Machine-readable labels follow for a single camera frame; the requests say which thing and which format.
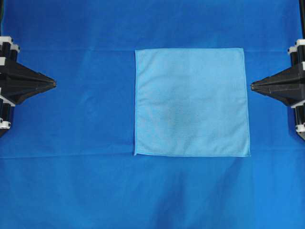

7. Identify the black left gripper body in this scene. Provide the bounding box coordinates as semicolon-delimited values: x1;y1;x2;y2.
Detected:
0;36;20;129

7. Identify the dark blue table cloth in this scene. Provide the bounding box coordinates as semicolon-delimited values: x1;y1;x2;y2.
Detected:
0;0;305;229

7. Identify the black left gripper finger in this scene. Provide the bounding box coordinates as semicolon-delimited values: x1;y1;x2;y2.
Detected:
0;82;56;106
0;57;56;84

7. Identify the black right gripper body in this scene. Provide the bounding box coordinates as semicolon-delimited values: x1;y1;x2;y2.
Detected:
288;39;305;133

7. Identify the light blue towel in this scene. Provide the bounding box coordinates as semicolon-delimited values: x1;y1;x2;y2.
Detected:
134;48;251;157

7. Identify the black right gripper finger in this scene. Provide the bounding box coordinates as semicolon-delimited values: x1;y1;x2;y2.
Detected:
251;62;305;86
251;84;305;107

